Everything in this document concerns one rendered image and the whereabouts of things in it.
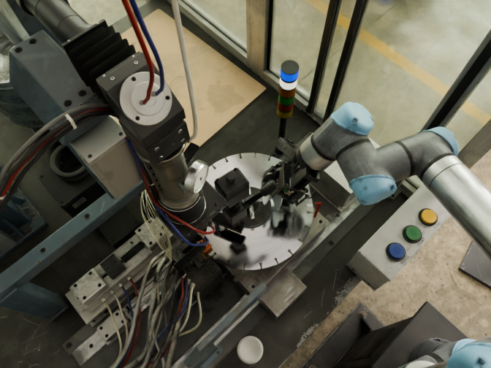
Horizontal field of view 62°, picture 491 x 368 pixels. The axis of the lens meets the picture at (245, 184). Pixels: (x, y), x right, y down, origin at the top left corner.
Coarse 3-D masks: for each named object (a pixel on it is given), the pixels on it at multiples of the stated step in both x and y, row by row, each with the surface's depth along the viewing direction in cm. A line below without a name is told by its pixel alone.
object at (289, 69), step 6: (288, 60) 101; (282, 66) 100; (288, 66) 100; (294, 66) 100; (282, 72) 100; (288, 72) 99; (294, 72) 99; (282, 78) 101; (288, 78) 100; (294, 78) 101
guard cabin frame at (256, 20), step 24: (168, 0) 167; (264, 0) 119; (336, 0) 99; (360, 0) 93; (264, 24) 126; (240, 48) 151; (264, 48) 136; (264, 72) 146; (336, 72) 117; (312, 96) 134; (336, 96) 126; (480, 144) 93; (408, 192) 126
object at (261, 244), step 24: (216, 168) 111; (240, 168) 111; (264, 168) 111; (288, 216) 105; (312, 216) 105; (216, 240) 103; (240, 240) 103; (264, 240) 102; (288, 240) 102; (240, 264) 100; (264, 264) 100
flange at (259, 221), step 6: (252, 192) 107; (258, 204) 104; (270, 204) 106; (258, 210) 105; (264, 210) 105; (270, 210) 105; (246, 216) 104; (258, 216) 104; (264, 216) 104; (246, 222) 104; (252, 222) 104; (258, 222) 104
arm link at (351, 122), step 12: (348, 108) 76; (360, 108) 78; (336, 120) 78; (348, 120) 76; (360, 120) 76; (372, 120) 78; (324, 132) 80; (336, 132) 78; (348, 132) 77; (360, 132) 76; (312, 144) 83; (324, 144) 81; (336, 144) 78; (348, 144) 77; (324, 156) 82
